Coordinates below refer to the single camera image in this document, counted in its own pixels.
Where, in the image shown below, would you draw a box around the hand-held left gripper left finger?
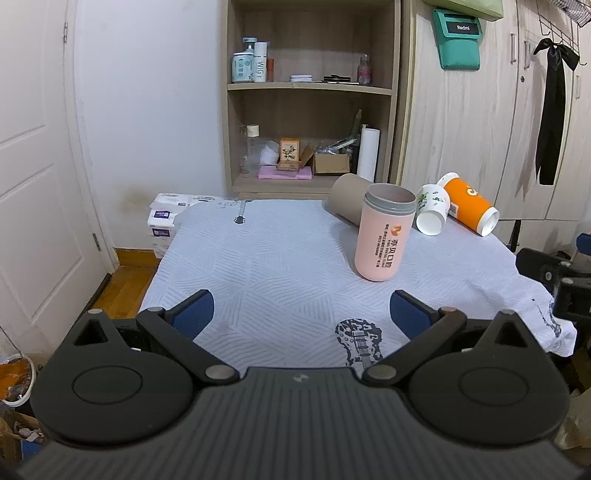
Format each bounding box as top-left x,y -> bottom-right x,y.
65,289 -> 241,385

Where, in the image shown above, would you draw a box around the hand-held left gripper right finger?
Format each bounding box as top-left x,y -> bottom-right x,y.
362,290 -> 533,387

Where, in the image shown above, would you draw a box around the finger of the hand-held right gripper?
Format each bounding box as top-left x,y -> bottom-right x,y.
515,247 -> 576,283

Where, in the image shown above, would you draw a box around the pink cup with grey rim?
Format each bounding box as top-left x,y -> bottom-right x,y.
354,183 -> 417,282

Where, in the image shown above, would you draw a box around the orange cup with white rim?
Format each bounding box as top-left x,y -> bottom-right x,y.
436,172 -> 501,237

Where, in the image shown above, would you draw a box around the white cup with green print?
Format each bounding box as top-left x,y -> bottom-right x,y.
415,184 -> 451,236

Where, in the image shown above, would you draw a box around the beige cup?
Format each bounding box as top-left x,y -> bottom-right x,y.
328,173 -> 376,226

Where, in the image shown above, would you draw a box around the small white cup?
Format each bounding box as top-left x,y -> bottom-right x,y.
259,140 -> 281,166

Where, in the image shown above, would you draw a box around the white guitar print cloth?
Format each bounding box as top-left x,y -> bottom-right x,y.
137,198 -> 579,371

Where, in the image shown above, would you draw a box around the white tissue pack stack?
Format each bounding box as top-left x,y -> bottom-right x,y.
147,192 -> 228,260

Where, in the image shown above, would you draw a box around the black ribbon tie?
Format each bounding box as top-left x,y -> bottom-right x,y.
533,38 -> 581,186

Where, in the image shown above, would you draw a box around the white paper roll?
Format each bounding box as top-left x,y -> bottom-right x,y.
356,128 -> 381,182

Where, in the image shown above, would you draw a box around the pink flat box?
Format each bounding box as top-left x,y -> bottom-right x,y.
257,165 -> 313,182

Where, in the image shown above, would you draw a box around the wooden wardrobe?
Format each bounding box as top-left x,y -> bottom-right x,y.
398,0 -> 591,223

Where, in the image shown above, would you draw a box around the open cardboard box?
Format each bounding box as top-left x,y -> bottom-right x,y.
299,144 -> 351,175

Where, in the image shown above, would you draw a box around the clear bottle with white cap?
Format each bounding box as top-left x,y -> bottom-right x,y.
245,124 -> 260,168

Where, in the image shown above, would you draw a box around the flower print card box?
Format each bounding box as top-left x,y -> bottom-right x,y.
276,138 -> 301,172

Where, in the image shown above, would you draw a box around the white bucket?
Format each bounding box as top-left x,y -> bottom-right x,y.
0,353 -> 38,408

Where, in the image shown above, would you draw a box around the white door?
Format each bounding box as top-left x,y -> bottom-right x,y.
0,0 -> 120,366

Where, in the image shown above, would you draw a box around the wooden shelf unit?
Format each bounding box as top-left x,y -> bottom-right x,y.
220,0 -> 403,200

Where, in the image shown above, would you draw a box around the dark green box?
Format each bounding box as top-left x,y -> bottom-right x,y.
432,8 -> 485,71

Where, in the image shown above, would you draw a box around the teal label jar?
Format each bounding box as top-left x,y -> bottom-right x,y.
232,52 -> 254,84

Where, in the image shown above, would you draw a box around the white tall bottle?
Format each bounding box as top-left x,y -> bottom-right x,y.
253,42 -> 269,83

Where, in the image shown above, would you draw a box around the light green box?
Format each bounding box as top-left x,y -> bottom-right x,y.
424,0 -> 505,22

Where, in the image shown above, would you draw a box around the black wire rack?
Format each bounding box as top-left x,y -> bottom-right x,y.
537,0 -> 591,48

